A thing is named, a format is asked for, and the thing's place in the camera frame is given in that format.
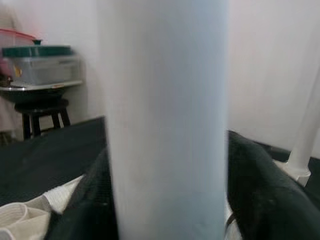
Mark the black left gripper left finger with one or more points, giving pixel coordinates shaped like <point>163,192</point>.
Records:
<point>90,212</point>

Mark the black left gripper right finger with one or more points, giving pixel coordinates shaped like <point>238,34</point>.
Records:
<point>270,205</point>

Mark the black tablecloth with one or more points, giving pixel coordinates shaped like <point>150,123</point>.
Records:
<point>50,155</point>

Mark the clear container red lid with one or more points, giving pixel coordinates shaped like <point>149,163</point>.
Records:
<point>15,37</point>

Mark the black wooden stool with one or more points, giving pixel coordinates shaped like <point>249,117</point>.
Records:
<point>40,105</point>

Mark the beige woven cloth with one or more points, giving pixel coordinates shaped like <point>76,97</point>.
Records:
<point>6,117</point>

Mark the clear container green lid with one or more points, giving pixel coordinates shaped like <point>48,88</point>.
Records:
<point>45,67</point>

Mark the white plastic table top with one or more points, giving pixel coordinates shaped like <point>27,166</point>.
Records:
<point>20,220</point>

